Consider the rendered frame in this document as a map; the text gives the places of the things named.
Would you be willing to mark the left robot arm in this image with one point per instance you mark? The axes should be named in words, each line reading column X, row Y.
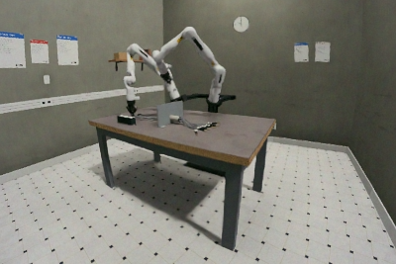
column 190, row 34

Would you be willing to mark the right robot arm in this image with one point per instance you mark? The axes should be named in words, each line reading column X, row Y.
column 148, row 61

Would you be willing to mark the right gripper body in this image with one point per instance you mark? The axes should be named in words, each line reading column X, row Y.
column 131, row 103

